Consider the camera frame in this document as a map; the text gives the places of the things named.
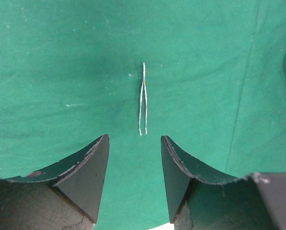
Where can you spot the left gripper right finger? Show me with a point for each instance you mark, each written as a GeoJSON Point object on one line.
{"type": "Point", "coordinates": [200, 197]}

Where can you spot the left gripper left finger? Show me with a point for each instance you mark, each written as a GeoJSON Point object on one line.
{"type": "Point", "coordinates": [63, 196]}

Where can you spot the dark green surgical cloth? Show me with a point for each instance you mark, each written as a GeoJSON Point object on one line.
{"type": "Point", "coordinates": [71, 70]}

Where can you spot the long steel forceps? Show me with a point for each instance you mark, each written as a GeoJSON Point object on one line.
{"type": "Point", "coordinates": [143, 98]}

